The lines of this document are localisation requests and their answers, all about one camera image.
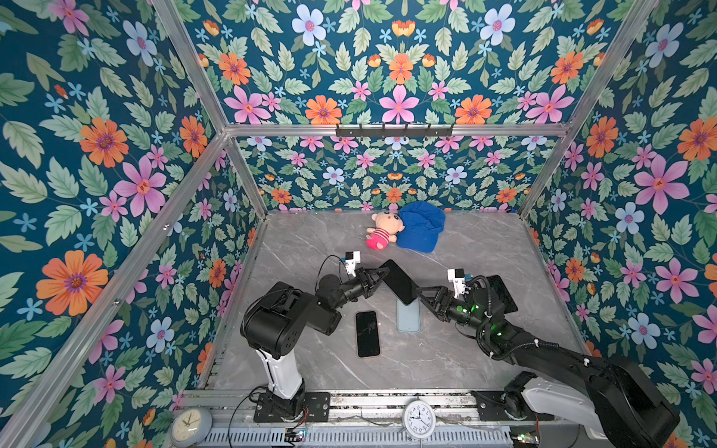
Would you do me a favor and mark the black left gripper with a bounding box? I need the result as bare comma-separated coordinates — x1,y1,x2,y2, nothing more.
330,268,388,313

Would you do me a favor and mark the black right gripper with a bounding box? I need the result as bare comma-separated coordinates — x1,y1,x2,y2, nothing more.
416,288,491,338

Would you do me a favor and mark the blue-edged smartphone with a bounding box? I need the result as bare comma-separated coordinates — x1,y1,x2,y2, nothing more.
381,259,418,306

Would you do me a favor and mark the light blue phone case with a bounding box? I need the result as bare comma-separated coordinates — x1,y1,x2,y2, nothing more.
396,299,421,334

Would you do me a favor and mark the purple-edged smartphone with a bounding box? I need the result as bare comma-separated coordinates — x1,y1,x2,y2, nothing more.
355,311,381,358

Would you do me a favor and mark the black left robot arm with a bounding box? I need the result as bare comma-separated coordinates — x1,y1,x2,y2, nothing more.
240,267,390,420

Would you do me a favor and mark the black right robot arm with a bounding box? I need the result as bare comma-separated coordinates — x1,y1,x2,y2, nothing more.
415,276,681,447

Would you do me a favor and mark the black phone case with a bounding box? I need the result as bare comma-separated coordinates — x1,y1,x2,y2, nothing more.
487,276,518,314

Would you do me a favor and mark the pink plush pig toy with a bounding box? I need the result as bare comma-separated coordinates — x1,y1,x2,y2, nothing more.
365,211,405,251

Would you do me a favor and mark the blue baseball cap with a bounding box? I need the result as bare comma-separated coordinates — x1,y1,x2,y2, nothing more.
397,202,446,253

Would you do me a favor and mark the white round clock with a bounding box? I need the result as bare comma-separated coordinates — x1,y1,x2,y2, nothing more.
403,399,437,441

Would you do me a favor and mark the beige round clock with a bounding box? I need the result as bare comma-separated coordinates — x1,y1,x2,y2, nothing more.
169,408,213,448

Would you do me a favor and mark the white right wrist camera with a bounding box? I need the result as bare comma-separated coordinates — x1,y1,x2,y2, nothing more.
447,269,466,298

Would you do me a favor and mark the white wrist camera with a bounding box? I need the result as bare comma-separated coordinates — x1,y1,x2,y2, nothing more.
344,250,360,278
447,269,466,298

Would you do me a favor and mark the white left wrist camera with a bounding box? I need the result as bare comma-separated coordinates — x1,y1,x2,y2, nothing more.
344,250,360,278

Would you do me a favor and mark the black hook rail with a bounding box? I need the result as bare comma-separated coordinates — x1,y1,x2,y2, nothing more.
334,124,454,139

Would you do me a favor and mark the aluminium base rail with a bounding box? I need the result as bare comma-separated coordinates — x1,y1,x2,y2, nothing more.
184,388,628,427

